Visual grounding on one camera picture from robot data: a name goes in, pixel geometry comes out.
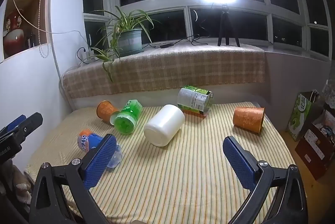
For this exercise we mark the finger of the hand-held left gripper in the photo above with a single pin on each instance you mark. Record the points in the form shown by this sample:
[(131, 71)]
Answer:
[(28, 123), (11, 122)]

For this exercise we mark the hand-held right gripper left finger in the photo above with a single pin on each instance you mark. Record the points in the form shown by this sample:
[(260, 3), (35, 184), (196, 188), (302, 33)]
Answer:
[(100, 161)]

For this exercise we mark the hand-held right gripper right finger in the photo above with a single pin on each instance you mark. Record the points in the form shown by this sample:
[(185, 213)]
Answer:
[(239, 166)]

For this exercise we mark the white plastic jar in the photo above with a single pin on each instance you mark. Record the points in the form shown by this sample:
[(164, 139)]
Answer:
[(164, 125)]

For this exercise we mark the large orange paper cup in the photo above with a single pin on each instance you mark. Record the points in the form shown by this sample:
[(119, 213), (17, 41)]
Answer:
[(248, 118)]

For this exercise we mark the small orange paper cup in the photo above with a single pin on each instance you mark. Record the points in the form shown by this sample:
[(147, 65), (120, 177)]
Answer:
[(106, 112)]

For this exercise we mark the person's left hand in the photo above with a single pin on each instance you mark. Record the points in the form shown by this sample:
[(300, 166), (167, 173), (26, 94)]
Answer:
[(19, 182)]

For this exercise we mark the blue orange Fanta bottle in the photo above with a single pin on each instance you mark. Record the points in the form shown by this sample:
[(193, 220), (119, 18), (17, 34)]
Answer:
[(87, 142)]

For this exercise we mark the green plastic bottle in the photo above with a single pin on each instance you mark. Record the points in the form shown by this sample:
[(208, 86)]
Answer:
[(127, 117)]

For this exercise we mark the striped yellow mat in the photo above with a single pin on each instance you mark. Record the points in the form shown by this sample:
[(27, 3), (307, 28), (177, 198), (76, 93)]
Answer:
[(170, 182)]

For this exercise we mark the dark red cardboard box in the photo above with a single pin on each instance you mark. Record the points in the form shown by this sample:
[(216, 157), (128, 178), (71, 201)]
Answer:
[(315, 150)]

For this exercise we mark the green paper bag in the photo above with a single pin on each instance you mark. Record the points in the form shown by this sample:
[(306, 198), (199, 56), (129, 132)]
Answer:
[(301, 115)]

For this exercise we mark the red round figurine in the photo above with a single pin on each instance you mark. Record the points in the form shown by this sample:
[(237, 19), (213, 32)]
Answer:
[(13, 35)]

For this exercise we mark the white power strip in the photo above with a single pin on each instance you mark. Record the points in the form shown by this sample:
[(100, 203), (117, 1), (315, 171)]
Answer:
[(87, 54)]

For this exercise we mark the plaid beige blanket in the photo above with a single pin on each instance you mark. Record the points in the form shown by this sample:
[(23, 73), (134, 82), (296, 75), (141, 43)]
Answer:
[(183, 69)]

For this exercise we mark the potted spider plant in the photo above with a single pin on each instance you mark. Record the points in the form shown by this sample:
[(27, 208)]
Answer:
[(129, 40)]

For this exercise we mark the black tripod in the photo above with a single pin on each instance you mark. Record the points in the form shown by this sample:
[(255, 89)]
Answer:
[(225, 27)]

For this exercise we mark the wooden wall shelf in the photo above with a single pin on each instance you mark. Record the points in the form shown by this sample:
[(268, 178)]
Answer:
[(26, 4)]

